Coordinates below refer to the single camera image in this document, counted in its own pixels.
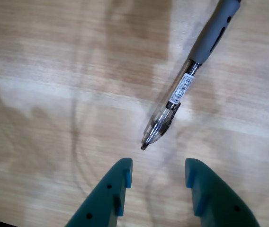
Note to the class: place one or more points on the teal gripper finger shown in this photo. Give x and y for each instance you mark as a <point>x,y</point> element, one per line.
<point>101,203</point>
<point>217,203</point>

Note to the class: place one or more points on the clear pen with grey grip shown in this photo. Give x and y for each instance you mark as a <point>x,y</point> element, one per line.
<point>210,40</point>

